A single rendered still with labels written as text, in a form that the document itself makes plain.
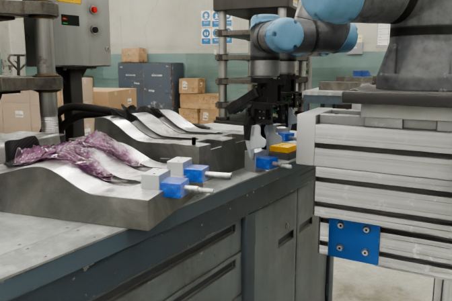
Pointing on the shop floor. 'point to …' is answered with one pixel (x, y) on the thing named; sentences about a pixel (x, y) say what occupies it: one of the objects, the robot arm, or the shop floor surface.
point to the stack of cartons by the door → (197, 101)
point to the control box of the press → (73, 28)
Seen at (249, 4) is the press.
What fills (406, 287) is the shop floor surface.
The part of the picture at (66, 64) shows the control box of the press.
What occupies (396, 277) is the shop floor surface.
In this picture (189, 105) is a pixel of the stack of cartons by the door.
